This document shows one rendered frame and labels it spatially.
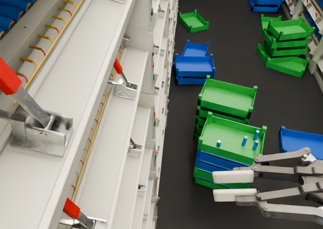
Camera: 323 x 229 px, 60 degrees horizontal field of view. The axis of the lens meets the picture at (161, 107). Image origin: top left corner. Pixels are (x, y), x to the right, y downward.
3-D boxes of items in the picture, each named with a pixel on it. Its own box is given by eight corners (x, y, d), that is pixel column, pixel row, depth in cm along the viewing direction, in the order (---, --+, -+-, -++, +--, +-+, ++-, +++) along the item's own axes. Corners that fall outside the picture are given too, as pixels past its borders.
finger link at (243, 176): (253, 173, 48) (253, 169, 48) (212, 174, 49) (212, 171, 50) (253, 182, 50) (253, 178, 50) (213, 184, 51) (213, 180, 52)
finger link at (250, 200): (267, 198, 47) (270, 216, 45) (235, 199, 48) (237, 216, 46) (267, 194, 46) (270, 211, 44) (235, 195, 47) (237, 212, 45)
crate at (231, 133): (263, 136, 147) (267, 126, 141) (257, 167, 133) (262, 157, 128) (206, 121, 154) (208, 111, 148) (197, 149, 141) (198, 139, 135)
